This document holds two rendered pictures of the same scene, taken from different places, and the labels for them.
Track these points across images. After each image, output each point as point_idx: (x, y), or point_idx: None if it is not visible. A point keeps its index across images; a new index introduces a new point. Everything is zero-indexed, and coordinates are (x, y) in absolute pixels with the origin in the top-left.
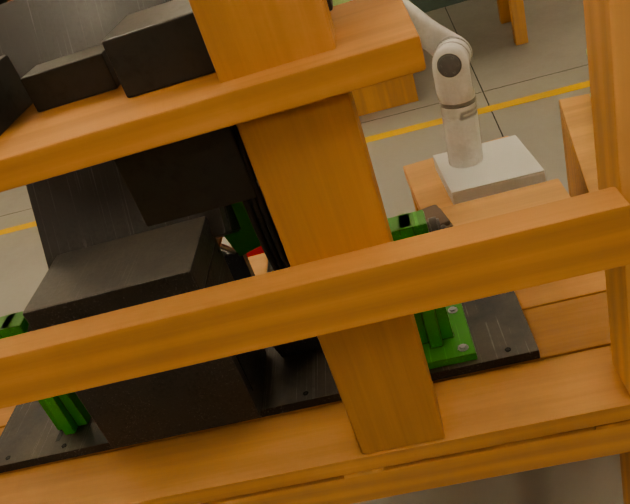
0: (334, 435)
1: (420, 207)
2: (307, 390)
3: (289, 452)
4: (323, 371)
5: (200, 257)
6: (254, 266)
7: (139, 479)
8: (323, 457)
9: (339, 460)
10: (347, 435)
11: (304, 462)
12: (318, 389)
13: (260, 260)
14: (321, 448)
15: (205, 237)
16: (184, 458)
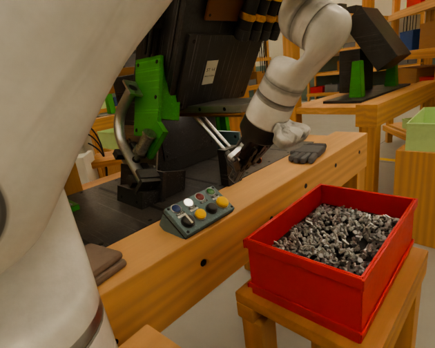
0: (92, 185)
1: (167, 338)
2: (116, 180)
3: (110, 177)
4: (114, 185)
5: (121, 81)
6: (251, 189)
7: None
8: (92, 181)
9: (83, 184)
10: (85, 187)
11: (100, 179)
12: (110, 182)
13: (254, 192)
14: (95, 182)
15: (132, 79)
16: None
